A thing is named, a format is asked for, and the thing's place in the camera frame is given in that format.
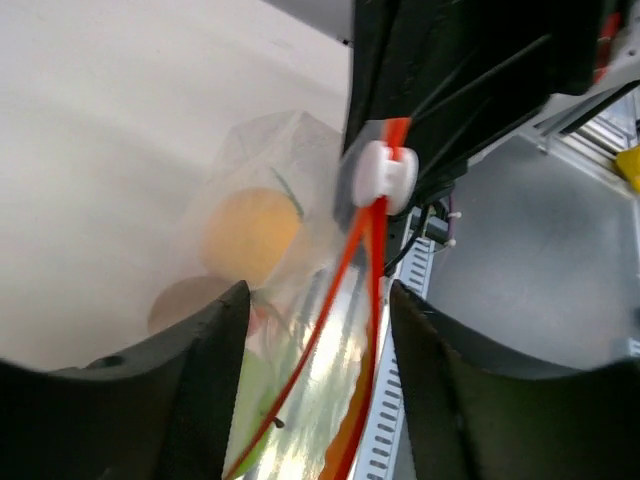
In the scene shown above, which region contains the green apple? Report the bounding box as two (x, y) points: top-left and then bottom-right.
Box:
(224, 349), (277, 469)

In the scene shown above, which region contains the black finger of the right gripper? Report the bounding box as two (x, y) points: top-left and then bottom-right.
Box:
(344, 1), (608, 206)

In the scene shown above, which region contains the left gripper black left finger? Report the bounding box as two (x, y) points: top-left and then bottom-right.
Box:
(1, 282), (250, 479)

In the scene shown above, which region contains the orange peach with leaf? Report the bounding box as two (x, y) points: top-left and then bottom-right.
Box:
(198, 167), (305, 288)

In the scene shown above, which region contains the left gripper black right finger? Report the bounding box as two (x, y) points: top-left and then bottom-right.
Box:
(389, 282), (639, 479)

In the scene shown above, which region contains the aluminium front rail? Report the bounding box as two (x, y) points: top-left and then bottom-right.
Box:
(533, 81), (639, 191)

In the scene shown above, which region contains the white slotted cable duct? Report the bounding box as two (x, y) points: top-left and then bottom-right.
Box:
(350, 239), (436, 480)

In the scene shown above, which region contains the clear zip bag orange zipper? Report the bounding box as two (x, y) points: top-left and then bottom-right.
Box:
(173, 111), (418, 479)

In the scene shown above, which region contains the brown kiwi fruit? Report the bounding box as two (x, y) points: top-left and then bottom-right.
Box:
(147, 276), (232, 335)

